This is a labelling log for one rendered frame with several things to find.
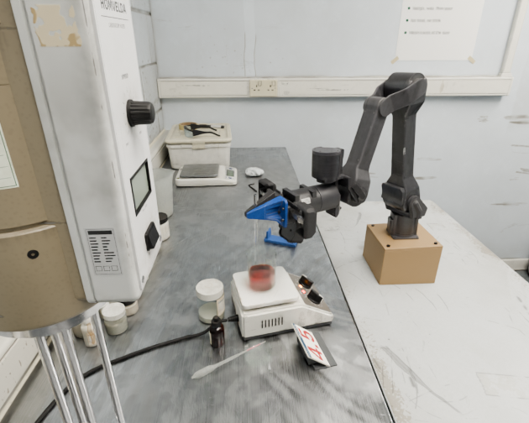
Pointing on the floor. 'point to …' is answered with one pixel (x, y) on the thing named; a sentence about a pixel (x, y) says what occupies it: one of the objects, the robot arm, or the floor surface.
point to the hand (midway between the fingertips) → (261, 211)
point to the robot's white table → (444, 326)
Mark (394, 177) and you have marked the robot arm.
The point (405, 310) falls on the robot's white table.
